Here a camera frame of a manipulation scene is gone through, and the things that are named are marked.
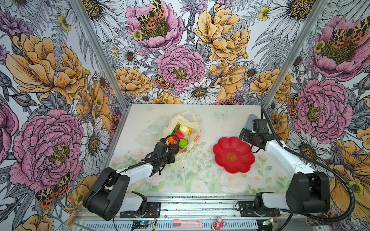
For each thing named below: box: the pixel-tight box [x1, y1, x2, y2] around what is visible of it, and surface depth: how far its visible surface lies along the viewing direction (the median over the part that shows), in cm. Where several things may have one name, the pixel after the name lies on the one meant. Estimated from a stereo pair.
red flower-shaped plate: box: [212, 136, 256, 174], surface depth 96 cm
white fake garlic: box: [179, 125, 189, 136], surface depth 103 cm
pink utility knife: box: [172, 219, 204, 229], surface depth 71 cm
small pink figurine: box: [211, 216, 226, 231], surface depth 70 cm
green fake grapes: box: [171, 124, 181, 135], surface depth 105 cm
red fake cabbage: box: [172, 130, 185, 142], surface depth 101 cm
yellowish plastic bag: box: [158, 111, 201, 163], surface depth 99 cm
